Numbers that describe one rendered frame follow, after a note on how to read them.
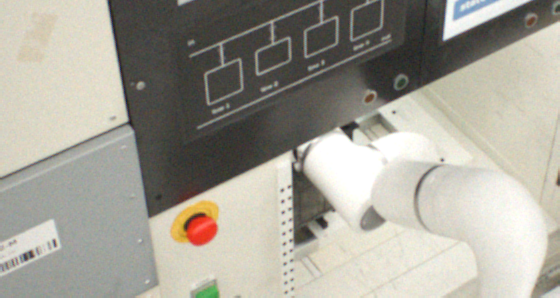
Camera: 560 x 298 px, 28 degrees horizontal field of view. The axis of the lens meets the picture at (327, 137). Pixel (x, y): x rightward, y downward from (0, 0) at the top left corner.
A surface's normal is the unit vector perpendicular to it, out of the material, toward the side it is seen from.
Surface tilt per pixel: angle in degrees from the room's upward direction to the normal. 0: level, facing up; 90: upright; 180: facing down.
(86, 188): 90
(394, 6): 90
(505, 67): 90
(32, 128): 90
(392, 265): 0
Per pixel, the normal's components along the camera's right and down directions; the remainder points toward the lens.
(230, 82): 0.56, 0.60
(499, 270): -0.70, -0.20
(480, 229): -0.68, 0.12
